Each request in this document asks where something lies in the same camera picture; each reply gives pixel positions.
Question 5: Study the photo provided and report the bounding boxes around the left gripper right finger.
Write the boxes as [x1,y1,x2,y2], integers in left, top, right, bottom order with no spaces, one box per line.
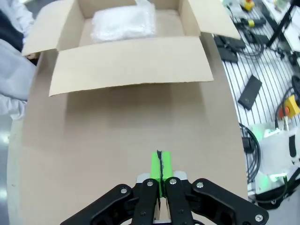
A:
[160,151,270,225]

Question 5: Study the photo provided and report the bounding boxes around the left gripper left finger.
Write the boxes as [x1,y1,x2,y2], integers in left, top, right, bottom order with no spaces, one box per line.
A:
[60,151,163,225]

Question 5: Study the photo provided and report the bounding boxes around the brown cardboard shipping box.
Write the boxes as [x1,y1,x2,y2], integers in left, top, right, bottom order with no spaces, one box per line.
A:
[21,0,241,97]

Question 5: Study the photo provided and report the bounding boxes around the clear plastic bag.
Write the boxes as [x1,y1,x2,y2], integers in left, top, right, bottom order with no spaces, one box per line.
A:
[90,0,157,43]

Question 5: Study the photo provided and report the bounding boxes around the black flat rectangular device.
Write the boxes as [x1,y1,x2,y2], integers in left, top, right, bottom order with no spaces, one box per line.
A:
[237,75,263,111]

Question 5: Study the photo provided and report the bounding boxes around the yellow emergency stop button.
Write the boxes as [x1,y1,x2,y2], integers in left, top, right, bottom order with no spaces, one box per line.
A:
[280,94,300,118]
[242,0,255,11]

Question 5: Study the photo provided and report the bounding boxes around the black power adapter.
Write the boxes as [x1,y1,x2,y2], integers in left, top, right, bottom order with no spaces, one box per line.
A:
[213,35,246,50]
[220,48,239,63]

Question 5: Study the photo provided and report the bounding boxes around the person in white lab coat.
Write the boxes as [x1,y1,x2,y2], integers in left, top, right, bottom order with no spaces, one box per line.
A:
[0,0,38,122]

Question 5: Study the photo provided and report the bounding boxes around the black tool with yellow band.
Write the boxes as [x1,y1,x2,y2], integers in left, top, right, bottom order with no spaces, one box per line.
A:
[234,18,267,28]

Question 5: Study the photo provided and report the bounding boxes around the black stand leg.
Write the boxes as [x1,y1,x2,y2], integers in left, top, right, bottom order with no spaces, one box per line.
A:
[266,0,300,47]

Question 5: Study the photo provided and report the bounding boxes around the black coiled cable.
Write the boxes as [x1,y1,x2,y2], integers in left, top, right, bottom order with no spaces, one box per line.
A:
[239,123,263,188]

